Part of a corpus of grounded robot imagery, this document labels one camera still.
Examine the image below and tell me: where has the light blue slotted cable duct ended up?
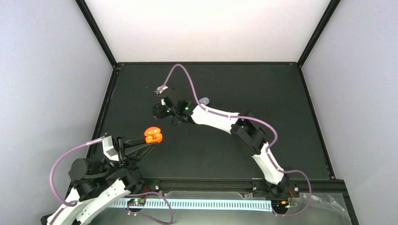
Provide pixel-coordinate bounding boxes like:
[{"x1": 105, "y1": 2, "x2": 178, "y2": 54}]
[{"x1": 109, "y1": 198, "x2": 272, "y2": 212}]

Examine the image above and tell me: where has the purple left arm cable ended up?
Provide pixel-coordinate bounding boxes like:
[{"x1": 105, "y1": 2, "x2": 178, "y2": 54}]
[{"x1": 49, "y1": 136, "x2": 174, "y2": 225}]

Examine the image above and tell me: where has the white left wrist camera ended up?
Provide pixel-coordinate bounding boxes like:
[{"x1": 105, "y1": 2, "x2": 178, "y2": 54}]
[{"x1": 101, "y1": 136, "x2": 119, "y2": 161}]

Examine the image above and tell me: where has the lavender earbud charging case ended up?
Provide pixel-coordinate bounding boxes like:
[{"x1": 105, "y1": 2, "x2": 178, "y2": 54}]
[{"x1": 199, "y1": 97, "x2": 210, "y2": 105}]

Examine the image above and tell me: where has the orange round case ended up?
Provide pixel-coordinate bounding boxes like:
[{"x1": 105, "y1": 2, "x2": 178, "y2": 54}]
[{"x1": 144, "y1": 127, "x2": 163, "y2": 143}]

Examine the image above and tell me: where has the black enclosure frame post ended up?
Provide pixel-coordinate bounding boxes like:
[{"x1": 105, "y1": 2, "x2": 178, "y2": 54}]
[{"x1": 75, "y1": 0, "x2": 117, "y2": 67}]

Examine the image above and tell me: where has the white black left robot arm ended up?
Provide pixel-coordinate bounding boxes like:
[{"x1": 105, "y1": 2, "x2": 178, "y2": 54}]
[{"x1": 40, "y1": 135, "x2": 157, "y2": 225}]

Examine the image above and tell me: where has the black front frame rail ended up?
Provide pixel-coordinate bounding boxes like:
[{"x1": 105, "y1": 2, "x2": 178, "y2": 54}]
[{"x1": 143, "y1": 178, "x2": 347, "y2": 194}]

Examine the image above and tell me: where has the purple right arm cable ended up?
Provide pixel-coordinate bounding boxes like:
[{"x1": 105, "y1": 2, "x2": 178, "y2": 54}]
[{"x1": 155, "y1": 64, "x2": 312, "y2": 217}]

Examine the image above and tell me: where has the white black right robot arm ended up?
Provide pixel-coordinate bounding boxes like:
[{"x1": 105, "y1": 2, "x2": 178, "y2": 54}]
[{"x1": 153, "y1": 85, "x2": 289, "y2": 197}]

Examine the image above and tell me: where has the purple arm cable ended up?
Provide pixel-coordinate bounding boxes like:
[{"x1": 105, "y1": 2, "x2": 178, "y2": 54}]
[
  {"x1": 155, "y1": 64, "x2": 312, "y2": 217},
  {"x1": 49, "y1": 136, "x2": 174, "y2": 225}
]

